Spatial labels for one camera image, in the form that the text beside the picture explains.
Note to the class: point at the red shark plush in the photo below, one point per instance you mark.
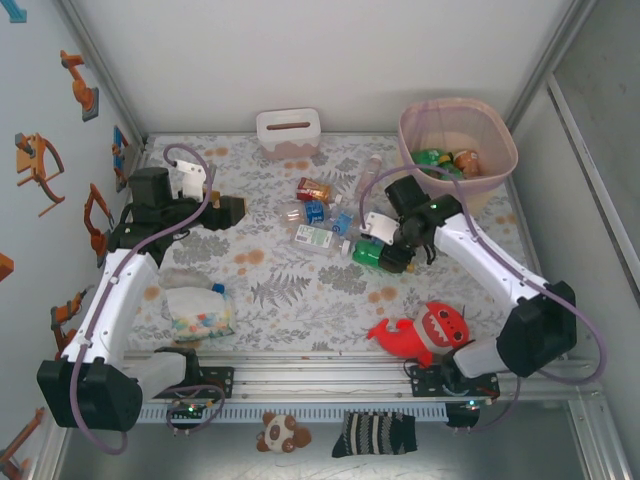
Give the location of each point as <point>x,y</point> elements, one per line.
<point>415,335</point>

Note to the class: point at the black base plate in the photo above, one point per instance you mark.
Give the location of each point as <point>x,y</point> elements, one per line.
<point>220,380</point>
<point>425,385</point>

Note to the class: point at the black white striped sock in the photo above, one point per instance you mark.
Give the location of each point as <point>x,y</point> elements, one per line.
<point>375,435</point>

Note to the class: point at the blue orange wall sticker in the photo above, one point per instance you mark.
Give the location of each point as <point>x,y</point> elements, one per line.
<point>120,150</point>

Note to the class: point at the red gold label bottle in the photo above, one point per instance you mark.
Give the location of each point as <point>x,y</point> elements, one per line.
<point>312,190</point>

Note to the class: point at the clear bottle light blue label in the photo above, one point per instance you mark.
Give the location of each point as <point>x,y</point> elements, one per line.
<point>342,222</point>

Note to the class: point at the green bottle orange cap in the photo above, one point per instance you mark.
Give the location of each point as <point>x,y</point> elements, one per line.
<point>365,252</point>
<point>430,157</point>

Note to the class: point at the orange grey claw sticker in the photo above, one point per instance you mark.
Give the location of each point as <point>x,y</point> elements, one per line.
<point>30,160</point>

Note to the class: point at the aluminium frame post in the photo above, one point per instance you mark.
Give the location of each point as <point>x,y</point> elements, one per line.
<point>557,50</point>
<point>100,65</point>

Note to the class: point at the crumpled clear bottle blue cap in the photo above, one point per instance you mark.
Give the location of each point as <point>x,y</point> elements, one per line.
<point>185,277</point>

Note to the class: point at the panda plush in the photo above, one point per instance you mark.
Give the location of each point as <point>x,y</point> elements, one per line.
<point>280,432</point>

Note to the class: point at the small circuit board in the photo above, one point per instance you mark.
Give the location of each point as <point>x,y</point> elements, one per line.
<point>190,410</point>
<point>471,404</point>

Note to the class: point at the pink plastic bin liner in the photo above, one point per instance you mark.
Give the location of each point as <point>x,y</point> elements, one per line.
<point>450,125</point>

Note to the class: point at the white bag of colourful caps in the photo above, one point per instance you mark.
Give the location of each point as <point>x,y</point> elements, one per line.
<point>200,315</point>

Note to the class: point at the floral tablecloth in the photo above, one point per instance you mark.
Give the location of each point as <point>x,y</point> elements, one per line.
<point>280,315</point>

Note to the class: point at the beige ribbed bin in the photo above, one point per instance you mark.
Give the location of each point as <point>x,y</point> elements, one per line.
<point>490,195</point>

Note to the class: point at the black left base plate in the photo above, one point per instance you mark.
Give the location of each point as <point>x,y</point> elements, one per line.
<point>220,380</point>

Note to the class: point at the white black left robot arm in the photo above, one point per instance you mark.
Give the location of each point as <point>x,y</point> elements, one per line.
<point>115,300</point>

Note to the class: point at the clear bottle white green label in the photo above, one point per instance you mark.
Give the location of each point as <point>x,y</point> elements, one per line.
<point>317,239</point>

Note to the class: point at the pink white tissue box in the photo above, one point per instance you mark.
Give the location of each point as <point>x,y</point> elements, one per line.
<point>289,132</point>

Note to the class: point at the brown shiny label bottle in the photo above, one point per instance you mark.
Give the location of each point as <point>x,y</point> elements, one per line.
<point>467,160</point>

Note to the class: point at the clear bottle dark blue label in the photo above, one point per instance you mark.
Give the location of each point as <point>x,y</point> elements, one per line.
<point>315,212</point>

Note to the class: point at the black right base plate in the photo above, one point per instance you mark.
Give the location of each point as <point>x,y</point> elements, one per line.
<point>425,385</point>

